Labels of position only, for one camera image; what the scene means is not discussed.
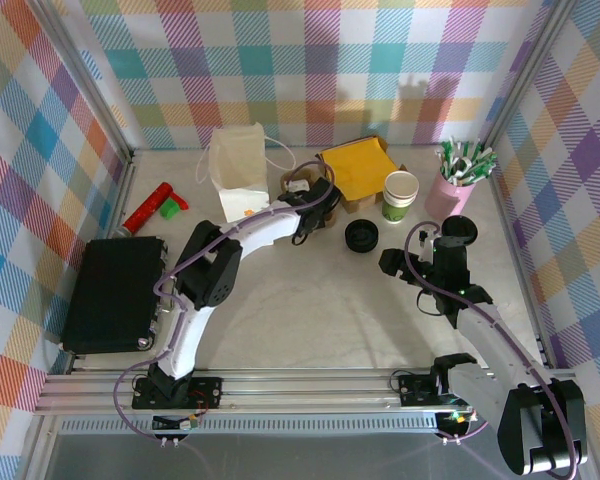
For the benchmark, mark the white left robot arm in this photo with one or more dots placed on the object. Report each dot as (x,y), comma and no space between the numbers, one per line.
(260,232)

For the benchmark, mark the red glitter tube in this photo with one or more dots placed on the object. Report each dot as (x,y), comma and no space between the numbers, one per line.
(147,207)

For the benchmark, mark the small controller board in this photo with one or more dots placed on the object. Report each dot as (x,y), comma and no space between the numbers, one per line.
(457,417)
(187,424)

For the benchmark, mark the black carrying case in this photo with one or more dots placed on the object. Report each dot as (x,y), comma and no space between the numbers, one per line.
(115,295)

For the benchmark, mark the green toy block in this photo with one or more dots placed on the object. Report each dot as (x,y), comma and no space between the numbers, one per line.
(169,209)

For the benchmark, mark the black round lid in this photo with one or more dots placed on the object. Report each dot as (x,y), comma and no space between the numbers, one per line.
(361,237)

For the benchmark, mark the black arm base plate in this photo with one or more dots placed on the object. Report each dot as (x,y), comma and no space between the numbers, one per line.
(415,390)
(205,392)

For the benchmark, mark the brown pulp cup carrier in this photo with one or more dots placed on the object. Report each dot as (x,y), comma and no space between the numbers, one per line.
(300,175)

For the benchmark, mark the red toy wedge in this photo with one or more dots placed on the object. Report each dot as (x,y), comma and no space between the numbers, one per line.
(182,202)

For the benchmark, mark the brown cardboard napkin box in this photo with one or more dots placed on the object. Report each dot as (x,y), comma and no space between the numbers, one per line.
(360,205)

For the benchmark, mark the green white paper straws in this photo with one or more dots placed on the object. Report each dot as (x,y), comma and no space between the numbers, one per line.
(455,155)

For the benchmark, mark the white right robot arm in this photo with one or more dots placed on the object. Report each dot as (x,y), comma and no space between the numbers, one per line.
(490,350)

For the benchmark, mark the pink straw holder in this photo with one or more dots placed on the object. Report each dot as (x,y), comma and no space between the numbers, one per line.
(447,200)

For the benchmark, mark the aluminium side rail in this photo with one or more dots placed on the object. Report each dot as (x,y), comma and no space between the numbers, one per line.
(510,240)
(125,185)

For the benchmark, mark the white paper takeout bag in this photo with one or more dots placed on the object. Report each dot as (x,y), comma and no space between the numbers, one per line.
(240,155)

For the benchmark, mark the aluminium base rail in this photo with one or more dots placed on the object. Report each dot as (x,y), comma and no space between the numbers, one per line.
(305,387)

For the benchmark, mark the aluminium frame post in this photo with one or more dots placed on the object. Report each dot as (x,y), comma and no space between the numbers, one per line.
(524,75)
(82,75)

